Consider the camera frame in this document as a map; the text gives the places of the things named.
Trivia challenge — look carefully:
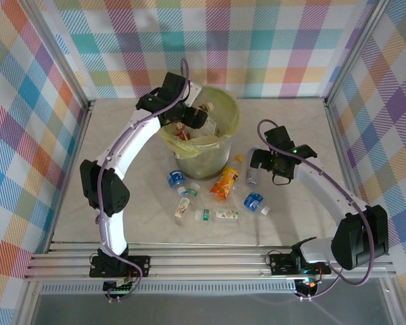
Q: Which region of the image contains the tall clear water bottle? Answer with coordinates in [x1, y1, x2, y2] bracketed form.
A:
[245, 146, 262, 187]

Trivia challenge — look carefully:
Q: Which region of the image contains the blue label plastic bottle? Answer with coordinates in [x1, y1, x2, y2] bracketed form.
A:
[243, 191, 271, 217]
[167, 169, 187, 196]

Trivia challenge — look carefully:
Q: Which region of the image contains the small green label bottle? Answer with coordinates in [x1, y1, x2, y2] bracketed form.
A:
[185, 182, 201, 199]

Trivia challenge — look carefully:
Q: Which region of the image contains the yellow plastic bin liner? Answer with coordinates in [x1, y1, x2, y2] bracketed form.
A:
[155, 86, 241, 160]

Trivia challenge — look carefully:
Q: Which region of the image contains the translucent green plastic bin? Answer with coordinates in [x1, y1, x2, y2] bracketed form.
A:
[155, 86, 241, 182]

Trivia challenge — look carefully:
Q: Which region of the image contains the orange label juice bottle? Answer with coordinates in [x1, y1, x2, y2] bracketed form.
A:
[208, 167, 240, 203]

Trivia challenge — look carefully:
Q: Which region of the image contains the clear bottle green white label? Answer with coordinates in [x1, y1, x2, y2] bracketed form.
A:
[194, 207, 242, 224]

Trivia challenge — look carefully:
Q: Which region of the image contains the plaid pastel fabric panel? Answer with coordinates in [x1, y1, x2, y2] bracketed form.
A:
[0, 0, 89, 325]
[328, 0, 406, 325]
[40, 0, 373, 100]

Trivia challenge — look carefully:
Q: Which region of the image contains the slotted metal strip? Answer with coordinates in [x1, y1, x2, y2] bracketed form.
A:
[40, 283, 298, 295]

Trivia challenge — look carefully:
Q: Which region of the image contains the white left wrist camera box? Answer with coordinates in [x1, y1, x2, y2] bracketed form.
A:
[184, 83, 202, 106]

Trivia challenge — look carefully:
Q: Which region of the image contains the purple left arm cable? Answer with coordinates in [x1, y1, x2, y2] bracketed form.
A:
[96, 58, 190, 301]

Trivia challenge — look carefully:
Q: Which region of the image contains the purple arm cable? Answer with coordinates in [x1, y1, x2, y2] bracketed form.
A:
[256, 118, 375, 301]
[96, 58, 190, 301]

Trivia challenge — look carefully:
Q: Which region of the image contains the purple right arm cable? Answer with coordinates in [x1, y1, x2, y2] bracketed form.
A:
[256, 118, 375, 301]

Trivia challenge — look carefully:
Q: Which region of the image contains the aluminium side rail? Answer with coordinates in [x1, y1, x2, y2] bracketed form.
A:
[324, 97, 380, 248]
[45, 101, 96, 253]

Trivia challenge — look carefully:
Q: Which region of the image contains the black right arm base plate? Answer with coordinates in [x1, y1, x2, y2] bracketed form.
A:
[269, 252, 332, 276]

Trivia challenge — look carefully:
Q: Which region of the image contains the aluminium mounting rail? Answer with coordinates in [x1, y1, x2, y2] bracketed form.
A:
[22, 242, 397, 282]

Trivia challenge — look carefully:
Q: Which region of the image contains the aluminium frame post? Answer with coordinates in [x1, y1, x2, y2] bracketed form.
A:
[20, 0, 96, 114]
[323, 0, 392, 106]

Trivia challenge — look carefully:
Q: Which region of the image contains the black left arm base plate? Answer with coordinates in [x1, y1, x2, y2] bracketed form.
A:
[89, 255, 152, 278]

